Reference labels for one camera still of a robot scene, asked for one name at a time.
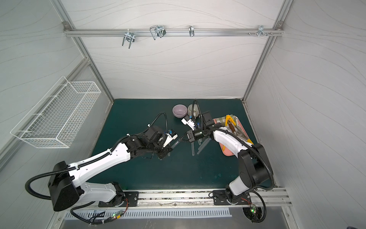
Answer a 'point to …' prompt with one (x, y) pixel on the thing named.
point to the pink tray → (232, 124)
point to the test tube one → (177, 142)
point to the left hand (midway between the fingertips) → (170, 148)
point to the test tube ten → (203, 146)
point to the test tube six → (193, 148)
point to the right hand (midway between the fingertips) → (180, 140)
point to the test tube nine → (203, 143)
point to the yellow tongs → (228, 118)
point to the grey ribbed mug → (196, 110)
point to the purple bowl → (179, 110)
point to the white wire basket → (54, 118)
